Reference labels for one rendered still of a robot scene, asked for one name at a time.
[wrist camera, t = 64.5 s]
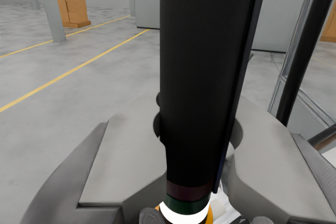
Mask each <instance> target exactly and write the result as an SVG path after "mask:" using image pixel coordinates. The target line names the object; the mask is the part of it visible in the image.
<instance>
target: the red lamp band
mask: <svg viewBox="0 0 336 224"><path fill-rule="evenodd" d="M215 174H216V169H215V173H214V176H213V177H212V179H211V180H210V181H209V182H207V183H206V184H203V185H201V186H197V187H184V186H180V185H177V184H175V183H173V182H171V181H170V180H168V179H167V178H166V192H167V193H168V194H169V195H171V196H172V197H174V198H176V199H179V200H182V201H196V200H199V199H201V198H203V197H205V196H206V195H207V194H208V193H209V192H210V191H211V189H212V187H213V184H214V179H215Z"/></svg>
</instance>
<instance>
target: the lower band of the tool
mask: <svg viewBox="0 0 336 224"><path fill-rule="evenodd" d="M155 209H157V210H159V205H158V206H157V207H155ZM205 224H213V212H212V208H211V206H210V204H209V206H208V211H207V220H206V223H205Z"/></svg>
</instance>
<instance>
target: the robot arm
mask: <svg viewBox="0 0 336 224"><path fill-rule="evenodd" d="M159 136H160V87H158V86H154V87H152V88H151V89H149V90H148V91H146V92H144V93H143V94H141V95H140V96H138V97H136V98H135V99H133V100H132V101H130V102H129V103H127V104H126V105H124V106H123V107H121V108H120V109H119V110H118V111H117V112H115V113H114V114H113V115H112V116H111V117H110V118H109V120H108V121H107V122H100V123H99V124H98V125H97V126H96V127H95V128H94V129H93V130H92V131H91V132H90V134H89V135H88V136H87V137H86V138H85V139H84V140H83V141H82V142H81V143H80V144H79V145H78V146H77V147H76V148H75V149H74V150H73V151H72V152H71V153H70V154H69V155H68V156H67V158H66V159H65V160H64V161H63V162H62V163H61V164H60V165H59V166H58V167H57V168H56V169H55V170H54V171H53V173H52V174H51V175H50V176H49V177H48V179H47V180H46V181H45V182H44V184H43V185H42V186H41V188H40V189H39V191H38V192H37V193H36V195H35V196H34V198H33V200H32V201H31V203H30V204H29V206H28V208H27V210H26V211H25V213H24V215H23V217H22V219H21V221H20V223H19V224H137V223H138V222H139V224H166V223H165V222H164V220H163V218H162V216H161V214H160V212H159V211H158V210H157V209H156V207H157V206H158V205H160V204H161V203H162V202H163V201H164V200H165V198H166V193H167V159H166V148H165V146H164V145H163V144H162V143H161V142H160V140H159V139H158V137H159ZM229 141H230V143H231V144H232V146H233V148H234V154H233V158H232V161H231V165H230V169H229V173H228V177H227V189H228V201H229V203H230V205H231V206H232V207H233V208H234V209H235V210H236V211H238V212H239V213H240V215H241V216H244V217H245V218H246V219H247V220H249V222H250V224H336V168H335V167H334V166H333V165H332V164H331V163H330V162H329V161H328V160H327V159H326V158H325V157H323V156H322V155H321V154H320V153H319V152H318V151H317V150H316V149H315V148H314V147H313V146H312V145H311V144H310V143H309V142H308V141H306V140H305V139H304V138H303V137H302V136H301V135H300V134H296V133H291V132H290V131H289V130H288V129H287V128H286V127H285V126H284V125H283V124H282V123H281V122H280V121H279V120H277V119H276V118H275V117H274V116H273V115H271V114H270V113H269V112H267V111H266V110H264V109H263V108H261V107H260V106H258V105H257V104H255V103H253V102H252V101H250V100H249V99H247V98H246V97H244V96H243V95H240V98H239V102H238V107H237V111H236V115H235V119H234V123H233V128H232V132H231V136H230V140H229Z"/></svg>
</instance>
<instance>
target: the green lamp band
mask: <svg viewBox="0 0 336 224"><path fill-rule="evenodd" d="M212 189H213V188H212ZM212 189H211V191H210V192H209V194H208V195H207V196H206V197H204V198H203V199H201V200H198V201H194V202H183V201H179V200H176V199H174V198H172V197H171V196H169V195H168V194H167V193H166V197H165V199H164V201H163V202H164V204H165V205H166V206H167V207H168V208H169V209H171V210H172V211H174V212H176V213H179V214H183V215H191V214H195V213H198V212H200V211H202V210H203V209H204V208H205V207H206V206H207V205H208V203H209V201H210V198H211V194H212Z"/></svg>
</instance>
